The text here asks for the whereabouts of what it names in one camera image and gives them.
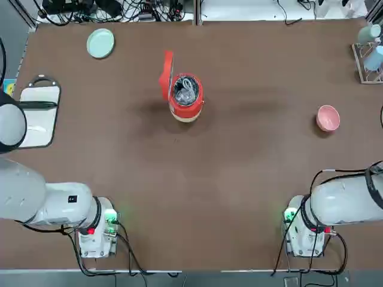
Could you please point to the pale green plate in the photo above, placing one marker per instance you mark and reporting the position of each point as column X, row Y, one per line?
column 100, row 43

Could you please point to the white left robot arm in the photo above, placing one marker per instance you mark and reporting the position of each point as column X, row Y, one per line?
column 60, row 203

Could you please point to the pale green cup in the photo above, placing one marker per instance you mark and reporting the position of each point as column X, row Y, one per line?
column 366, row 34

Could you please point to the pink bowl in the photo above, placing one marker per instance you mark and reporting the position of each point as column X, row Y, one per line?
column 328, row 117

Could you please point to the white plastic knife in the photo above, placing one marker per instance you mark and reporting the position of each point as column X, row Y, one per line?
column 36, row 128

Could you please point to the pale blue cup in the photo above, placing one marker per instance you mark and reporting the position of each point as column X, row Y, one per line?
column 374, row 59

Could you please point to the white cutting board black rim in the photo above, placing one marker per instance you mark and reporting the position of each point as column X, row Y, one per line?
column 37, row 119

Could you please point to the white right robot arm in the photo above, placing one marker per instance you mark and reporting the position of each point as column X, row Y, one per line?
column 338, row 200

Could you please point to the aluminium frame post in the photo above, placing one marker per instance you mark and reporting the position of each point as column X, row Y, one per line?
column 25, row 15
column 198, row 12

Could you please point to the orange rice cooker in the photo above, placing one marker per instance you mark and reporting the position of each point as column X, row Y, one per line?
column 187, row 112

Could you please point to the grey floor socket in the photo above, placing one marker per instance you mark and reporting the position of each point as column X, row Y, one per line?
column 291, row 281

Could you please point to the yellow blue card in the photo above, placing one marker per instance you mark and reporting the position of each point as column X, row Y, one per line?
column 9, row 87

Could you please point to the flat black electronics case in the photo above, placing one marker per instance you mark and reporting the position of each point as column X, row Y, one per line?
column 66, row 6

